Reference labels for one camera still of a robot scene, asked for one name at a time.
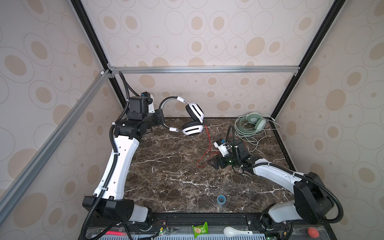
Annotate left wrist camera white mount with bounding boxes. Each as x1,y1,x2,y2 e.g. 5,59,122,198
141,92,155,114

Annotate red headphone cable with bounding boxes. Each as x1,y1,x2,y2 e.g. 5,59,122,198
196,121,223,169

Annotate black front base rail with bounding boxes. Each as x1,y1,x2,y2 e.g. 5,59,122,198
86,213,336,240

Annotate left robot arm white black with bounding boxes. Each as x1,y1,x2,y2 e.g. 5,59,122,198
80,72,165,240

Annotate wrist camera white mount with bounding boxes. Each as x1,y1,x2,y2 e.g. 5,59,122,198
141,92,155,114
214,140,230,157

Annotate green snack packet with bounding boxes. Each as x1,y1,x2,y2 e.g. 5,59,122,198
192,222,209,239

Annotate horizontal aluminium rail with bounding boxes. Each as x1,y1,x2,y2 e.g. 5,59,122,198
110,66,300,74

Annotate red ball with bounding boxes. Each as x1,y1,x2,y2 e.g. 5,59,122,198
307,227,320,239

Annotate white ceramic spoon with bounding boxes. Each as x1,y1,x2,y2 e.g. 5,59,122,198
223,227,253,238

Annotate white black headphones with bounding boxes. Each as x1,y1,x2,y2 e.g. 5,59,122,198
160,96,205,136

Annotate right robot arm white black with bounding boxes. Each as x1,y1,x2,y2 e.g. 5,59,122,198
208,127,344,230

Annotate left diagonal aluminium rail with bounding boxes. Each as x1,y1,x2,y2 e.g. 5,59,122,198
1,70,111,225

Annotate green headphones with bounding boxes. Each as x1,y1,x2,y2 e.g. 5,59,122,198
246,112,267,133

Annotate blue tape roll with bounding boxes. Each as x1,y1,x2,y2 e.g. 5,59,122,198
217,195,227,206

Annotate pink marker pen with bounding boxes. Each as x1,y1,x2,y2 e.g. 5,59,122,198
106,231,127,237

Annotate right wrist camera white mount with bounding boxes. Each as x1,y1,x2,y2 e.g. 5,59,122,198
214,140,230,157

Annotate green headphone cable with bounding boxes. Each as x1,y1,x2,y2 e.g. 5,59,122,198
234,113,281,151

